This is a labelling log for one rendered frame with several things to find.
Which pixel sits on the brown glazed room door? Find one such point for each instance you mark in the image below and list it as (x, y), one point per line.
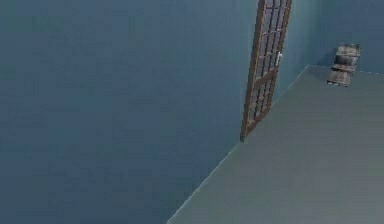
(252, 90)

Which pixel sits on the grey armchair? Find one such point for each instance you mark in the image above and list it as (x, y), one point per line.
(345, 63)

